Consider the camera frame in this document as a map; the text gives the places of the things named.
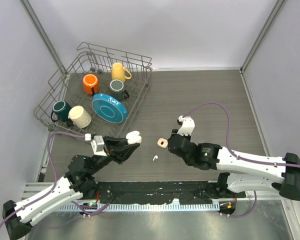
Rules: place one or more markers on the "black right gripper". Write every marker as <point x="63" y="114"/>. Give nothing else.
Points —
<point x="174" y="131"/>

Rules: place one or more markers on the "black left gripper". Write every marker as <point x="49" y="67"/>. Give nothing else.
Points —
<point x="117" y="149"/>

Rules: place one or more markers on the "white earbud charging case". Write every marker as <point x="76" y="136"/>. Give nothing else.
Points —
<point x="133" y="137"/>

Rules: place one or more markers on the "beige earbud charging case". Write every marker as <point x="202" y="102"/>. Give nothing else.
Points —
<point x="162" y="142"/>

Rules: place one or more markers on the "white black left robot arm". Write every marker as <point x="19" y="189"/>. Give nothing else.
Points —
<point x="78" y="183"/>

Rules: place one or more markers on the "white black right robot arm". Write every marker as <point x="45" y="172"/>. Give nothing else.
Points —
<point x="241" y="171"/>

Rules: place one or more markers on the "blue plate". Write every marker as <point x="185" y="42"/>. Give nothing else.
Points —
<point x="109" y="109"/>

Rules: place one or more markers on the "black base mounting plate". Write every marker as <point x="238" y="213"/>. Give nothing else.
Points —
<point x="162" y="192"/>

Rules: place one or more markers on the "cream ribbed mug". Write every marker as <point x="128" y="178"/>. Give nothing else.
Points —
<point x="79" y="116"/>

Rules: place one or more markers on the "grey mug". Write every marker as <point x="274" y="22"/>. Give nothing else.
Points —
<point x="117" y="90"/>

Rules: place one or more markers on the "dark green mug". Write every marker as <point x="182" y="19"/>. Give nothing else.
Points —
<point x="60" y="111"/>

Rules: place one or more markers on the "orange mug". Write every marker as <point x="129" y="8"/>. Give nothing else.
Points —
<point x="90" y="84"/>

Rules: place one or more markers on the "yellow mug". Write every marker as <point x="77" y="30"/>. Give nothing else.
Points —
<point x="119" y="72"/>

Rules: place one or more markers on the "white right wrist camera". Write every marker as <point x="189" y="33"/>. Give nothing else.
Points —
<point x="187" y="125"/>

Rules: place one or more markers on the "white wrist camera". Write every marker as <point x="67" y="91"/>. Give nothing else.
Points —
<point x="98" y="146"/>
<point x="187" y="125"/>

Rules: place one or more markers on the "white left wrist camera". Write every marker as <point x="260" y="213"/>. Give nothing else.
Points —
<point x="98" y="146"/>

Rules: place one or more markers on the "grey wire dish rack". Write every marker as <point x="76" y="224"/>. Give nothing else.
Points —
<point x="66" y="84"/>

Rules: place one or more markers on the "white slotted cable duct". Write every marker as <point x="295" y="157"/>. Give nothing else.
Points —
<point x="175" y="206"/>

